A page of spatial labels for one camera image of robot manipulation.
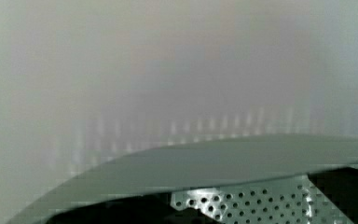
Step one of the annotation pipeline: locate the green perforated strainer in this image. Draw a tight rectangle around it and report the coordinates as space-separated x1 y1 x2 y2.
6 134 358 224

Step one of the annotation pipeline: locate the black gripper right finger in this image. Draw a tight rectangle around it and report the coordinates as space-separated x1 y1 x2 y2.
308 167 358 224

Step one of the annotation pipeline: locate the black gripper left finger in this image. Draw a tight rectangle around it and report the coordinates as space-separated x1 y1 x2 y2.
45 193 221 224

